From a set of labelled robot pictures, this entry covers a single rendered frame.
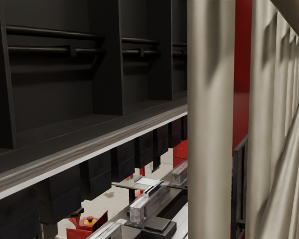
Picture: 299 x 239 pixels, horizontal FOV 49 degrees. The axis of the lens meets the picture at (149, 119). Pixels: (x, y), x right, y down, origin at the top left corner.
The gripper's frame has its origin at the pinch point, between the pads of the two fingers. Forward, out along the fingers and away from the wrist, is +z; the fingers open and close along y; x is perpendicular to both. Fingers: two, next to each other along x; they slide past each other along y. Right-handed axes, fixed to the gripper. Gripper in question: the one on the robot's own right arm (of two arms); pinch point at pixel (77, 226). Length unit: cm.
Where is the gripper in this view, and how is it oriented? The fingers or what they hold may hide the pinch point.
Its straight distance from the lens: 193.1
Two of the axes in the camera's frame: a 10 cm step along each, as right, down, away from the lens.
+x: 2.9, -1.7, 9.4
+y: 9.2, -2.1, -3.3
